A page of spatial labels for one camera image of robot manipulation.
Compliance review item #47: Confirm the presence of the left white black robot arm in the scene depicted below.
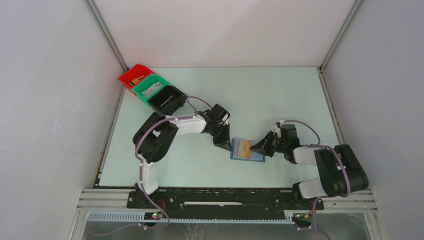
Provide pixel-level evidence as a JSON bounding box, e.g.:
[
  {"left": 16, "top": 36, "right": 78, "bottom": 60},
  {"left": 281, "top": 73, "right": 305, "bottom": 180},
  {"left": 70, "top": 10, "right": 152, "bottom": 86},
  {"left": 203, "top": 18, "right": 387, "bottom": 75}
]
[{"left": 132, "top": 104, "right": 233, "bottom": 208}]

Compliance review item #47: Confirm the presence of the orange card in red bin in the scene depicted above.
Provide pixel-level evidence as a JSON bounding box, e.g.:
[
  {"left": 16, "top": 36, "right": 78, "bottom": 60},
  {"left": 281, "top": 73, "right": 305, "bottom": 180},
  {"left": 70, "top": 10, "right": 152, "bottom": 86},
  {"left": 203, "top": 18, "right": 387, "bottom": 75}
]
[{"left": 129, "top": 75, "right": 145, "bottom": 86}]

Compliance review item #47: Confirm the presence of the black plastic bin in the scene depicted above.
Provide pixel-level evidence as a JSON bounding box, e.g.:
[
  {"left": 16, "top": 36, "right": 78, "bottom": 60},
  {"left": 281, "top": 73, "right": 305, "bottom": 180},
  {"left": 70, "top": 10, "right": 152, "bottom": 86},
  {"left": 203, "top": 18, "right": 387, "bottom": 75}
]
[{"left": 147, "top": 85, "right": 188, "bottom": 116}]

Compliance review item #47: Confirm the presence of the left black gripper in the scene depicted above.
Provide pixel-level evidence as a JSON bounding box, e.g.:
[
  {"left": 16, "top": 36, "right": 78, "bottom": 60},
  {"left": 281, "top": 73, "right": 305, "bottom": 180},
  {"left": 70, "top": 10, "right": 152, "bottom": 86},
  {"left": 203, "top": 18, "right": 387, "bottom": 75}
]
[{"left": 210, "top": 123, "right": 232, "bottom": 152}]

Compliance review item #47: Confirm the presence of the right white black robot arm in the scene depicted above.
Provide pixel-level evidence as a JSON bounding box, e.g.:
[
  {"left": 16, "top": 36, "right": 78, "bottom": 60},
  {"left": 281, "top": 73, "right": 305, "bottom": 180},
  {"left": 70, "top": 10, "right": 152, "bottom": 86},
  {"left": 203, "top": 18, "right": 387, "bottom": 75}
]
[{"left": 250, "top": 120, "right": 369, "bottom": 209}]

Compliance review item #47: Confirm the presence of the grey slotted cable duct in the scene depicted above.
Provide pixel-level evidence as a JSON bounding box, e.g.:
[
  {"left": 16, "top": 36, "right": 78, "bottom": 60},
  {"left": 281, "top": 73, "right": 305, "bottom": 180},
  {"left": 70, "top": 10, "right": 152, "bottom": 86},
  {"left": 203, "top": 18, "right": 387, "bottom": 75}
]
[{"left": 87, "top": 210, "right": 294, "bottom": 224}]

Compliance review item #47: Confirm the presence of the green plastic bin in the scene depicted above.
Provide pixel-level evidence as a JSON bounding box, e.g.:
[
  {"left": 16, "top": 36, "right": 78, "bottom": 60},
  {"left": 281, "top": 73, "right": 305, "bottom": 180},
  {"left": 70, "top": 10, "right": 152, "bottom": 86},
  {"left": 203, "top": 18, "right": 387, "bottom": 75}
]
[{"left": 132, "top": 74, "right": 170, "bottom": 107}]

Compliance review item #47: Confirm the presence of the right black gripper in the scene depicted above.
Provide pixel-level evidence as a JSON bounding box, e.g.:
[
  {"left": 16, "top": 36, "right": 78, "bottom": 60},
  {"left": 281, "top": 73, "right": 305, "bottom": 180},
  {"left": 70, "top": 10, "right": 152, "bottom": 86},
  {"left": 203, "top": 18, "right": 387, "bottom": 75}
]
[{"left": 250, "top": 130, "right": 287, "bottom": 157}]

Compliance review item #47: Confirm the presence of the red plastic bin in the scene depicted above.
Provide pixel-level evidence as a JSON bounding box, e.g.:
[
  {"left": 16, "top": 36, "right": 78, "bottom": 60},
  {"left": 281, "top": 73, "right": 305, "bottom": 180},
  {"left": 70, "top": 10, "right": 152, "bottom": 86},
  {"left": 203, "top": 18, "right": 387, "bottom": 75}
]
[{"left": 118, "top": 64, "right": 155, "bottom": 95}]

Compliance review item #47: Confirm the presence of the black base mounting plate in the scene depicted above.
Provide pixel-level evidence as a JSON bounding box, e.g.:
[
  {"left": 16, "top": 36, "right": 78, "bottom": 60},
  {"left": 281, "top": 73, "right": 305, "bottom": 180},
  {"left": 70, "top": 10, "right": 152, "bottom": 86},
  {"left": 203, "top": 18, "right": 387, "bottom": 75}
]
[{"left": 126, "top": 186, "right": 324, "bottom": 220}]

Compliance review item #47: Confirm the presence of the grey card in green bin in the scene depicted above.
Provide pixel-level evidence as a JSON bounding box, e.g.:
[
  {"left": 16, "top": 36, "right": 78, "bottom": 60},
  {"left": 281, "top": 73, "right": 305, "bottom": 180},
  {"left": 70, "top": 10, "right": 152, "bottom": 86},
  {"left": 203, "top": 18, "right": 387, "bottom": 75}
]
[{"left": 141, "top": 82, "right": 163, "bottom": 99}]

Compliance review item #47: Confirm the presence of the orange credit card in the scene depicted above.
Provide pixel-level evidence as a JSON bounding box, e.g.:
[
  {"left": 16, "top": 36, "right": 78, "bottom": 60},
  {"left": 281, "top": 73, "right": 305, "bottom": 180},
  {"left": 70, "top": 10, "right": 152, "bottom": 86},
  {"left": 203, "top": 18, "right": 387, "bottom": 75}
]
[{"left": 237, "top": 140, "right": 252, "bottom": 159}]

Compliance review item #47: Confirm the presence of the blue card holder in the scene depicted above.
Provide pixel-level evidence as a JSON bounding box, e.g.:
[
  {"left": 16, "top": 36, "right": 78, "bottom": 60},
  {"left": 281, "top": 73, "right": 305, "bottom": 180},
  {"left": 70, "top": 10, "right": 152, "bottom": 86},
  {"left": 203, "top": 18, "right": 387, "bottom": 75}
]
[{"left": 229, "top": 138, "right": 266, "bottom": 163}]

